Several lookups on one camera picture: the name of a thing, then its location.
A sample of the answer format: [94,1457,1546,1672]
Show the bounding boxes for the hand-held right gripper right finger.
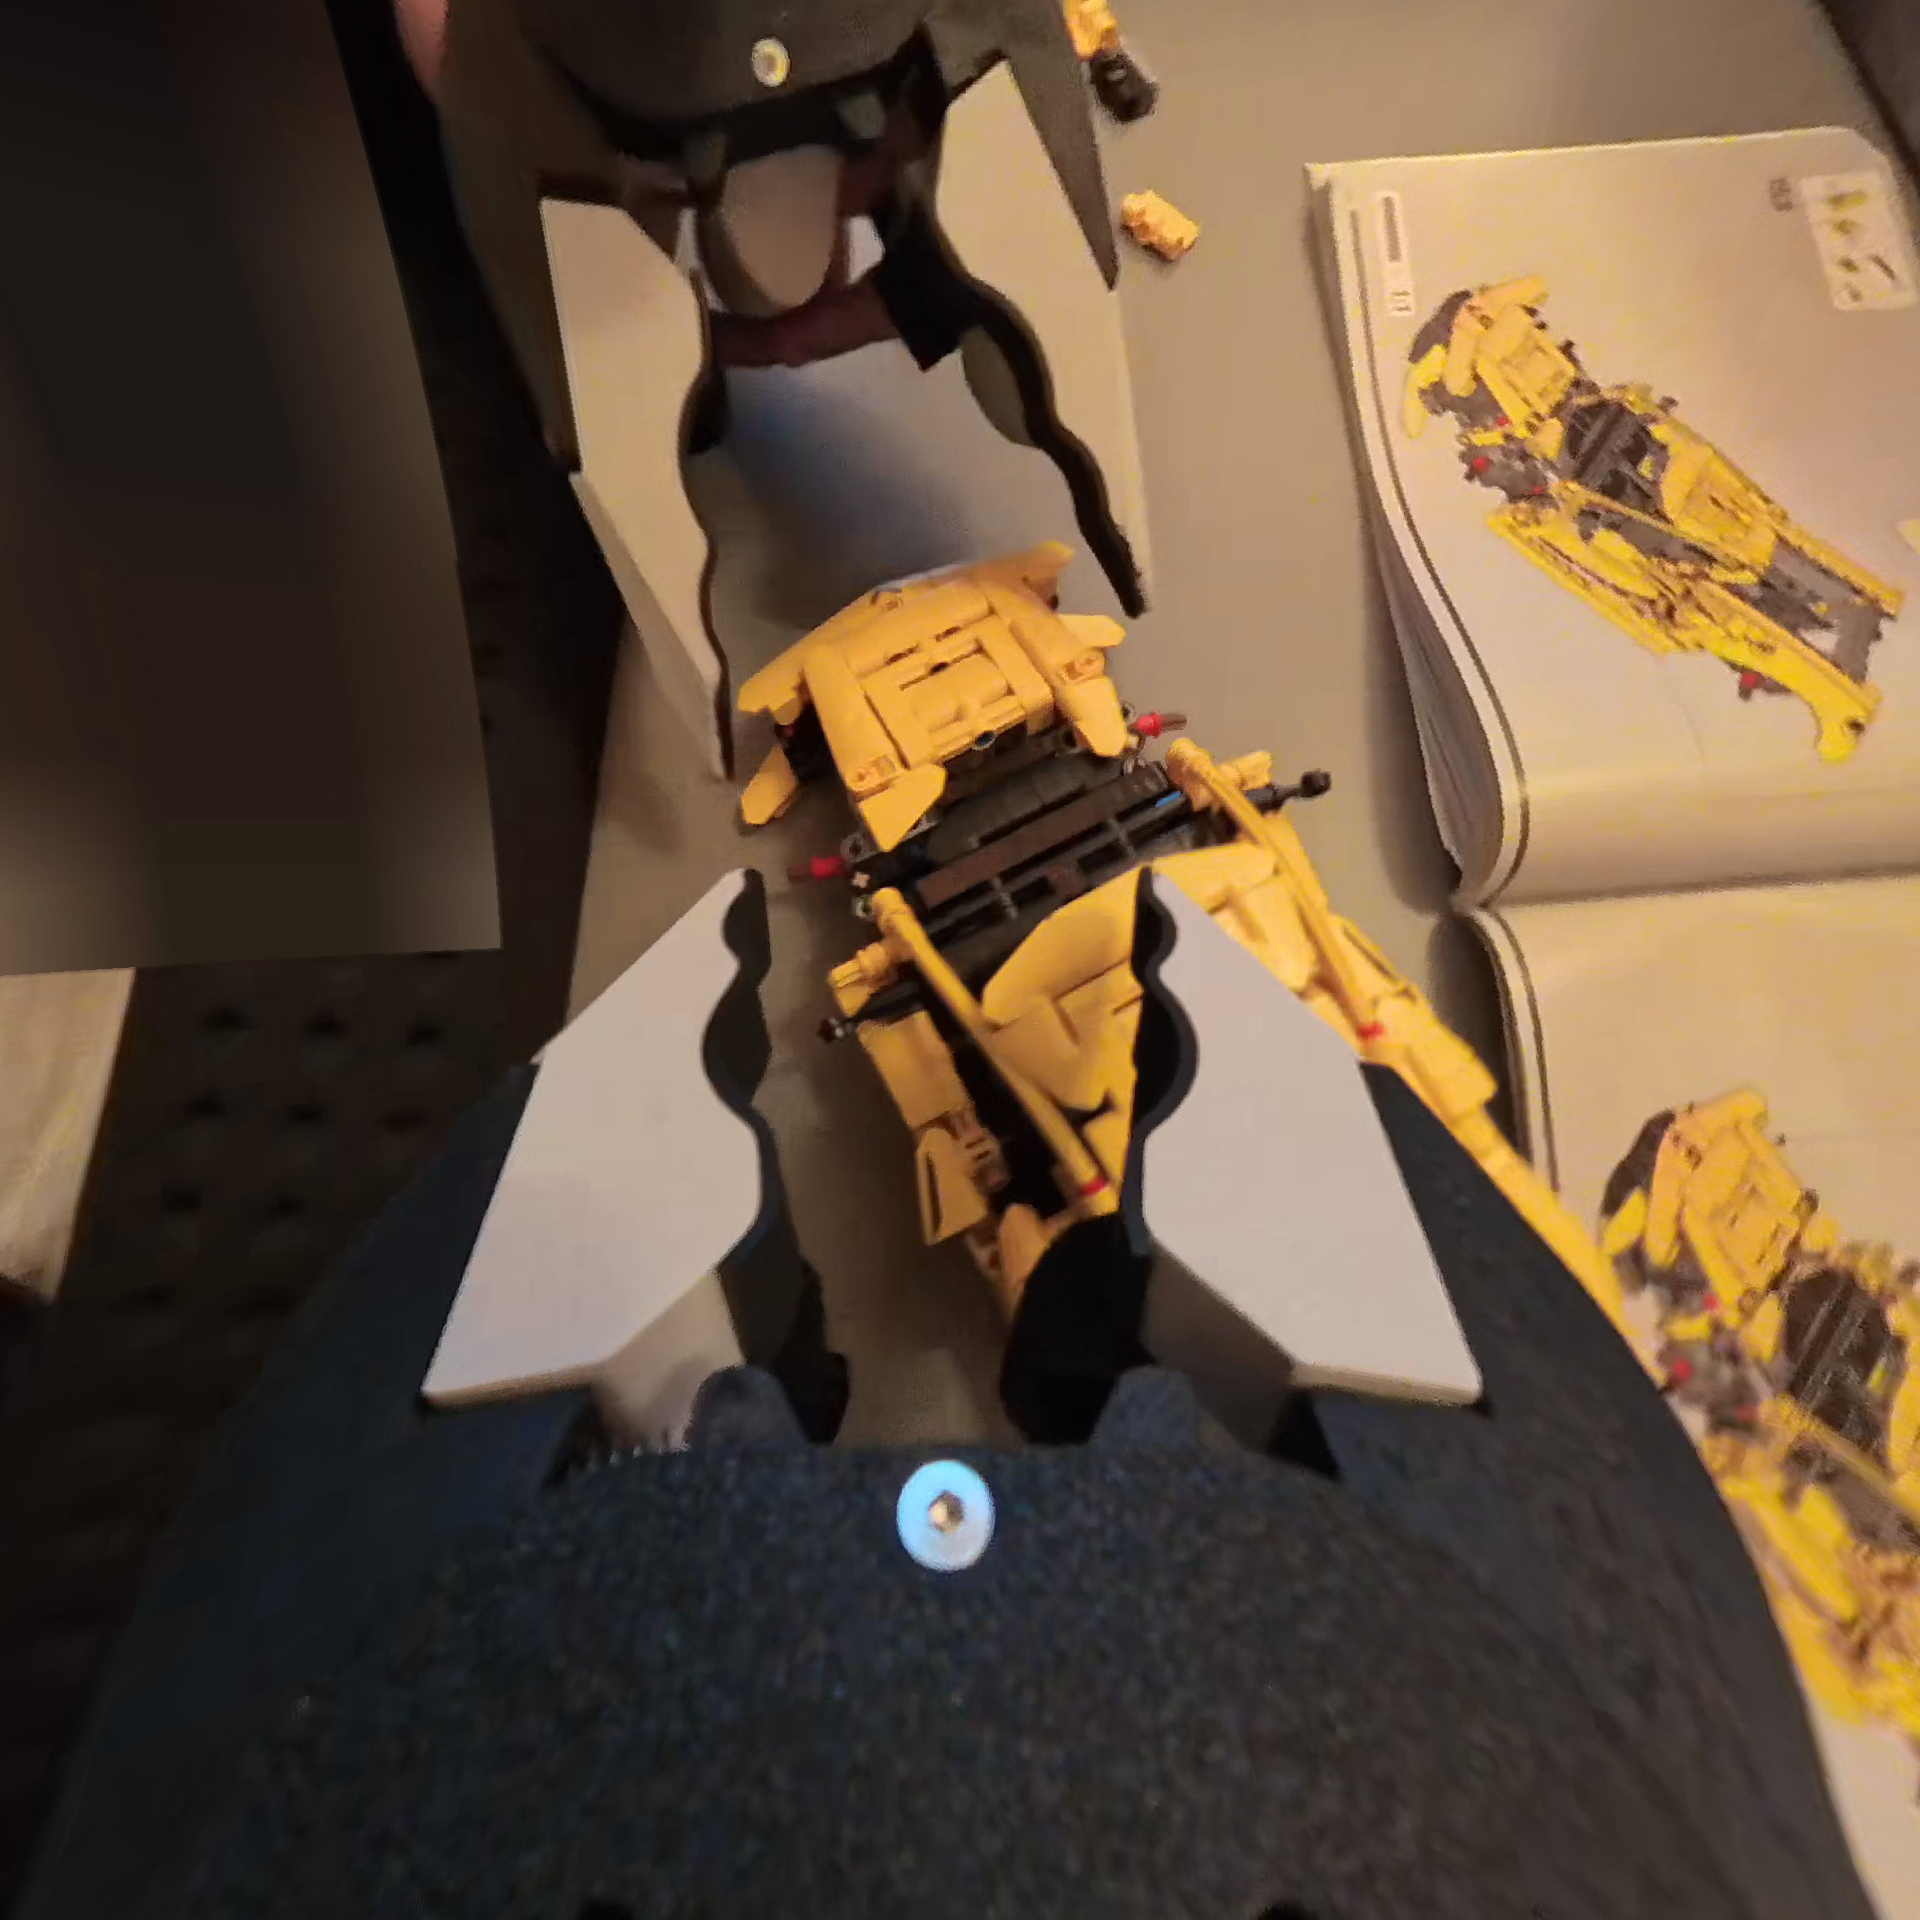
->
[1001,865,1488,1442]

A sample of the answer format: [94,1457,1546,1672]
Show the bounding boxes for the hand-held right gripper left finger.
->
[424,865,848,1442]

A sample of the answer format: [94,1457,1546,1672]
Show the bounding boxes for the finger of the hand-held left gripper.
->
[884,0,1154,620]
[540,193,737,782]

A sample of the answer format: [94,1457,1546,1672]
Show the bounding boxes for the yellow brick toy car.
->
[737,544,1630,1359]

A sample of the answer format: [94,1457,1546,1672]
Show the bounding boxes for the instruction booklet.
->
[1306,127,1920,1920]

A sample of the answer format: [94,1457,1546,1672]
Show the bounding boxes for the grey desk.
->
[562,0,1920,1501]

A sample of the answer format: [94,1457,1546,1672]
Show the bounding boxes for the loose yellow and black bricks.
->
[1062,0,1202,261]

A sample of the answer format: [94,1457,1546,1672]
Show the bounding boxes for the black dimpled mat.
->
[0,0,602,1653]

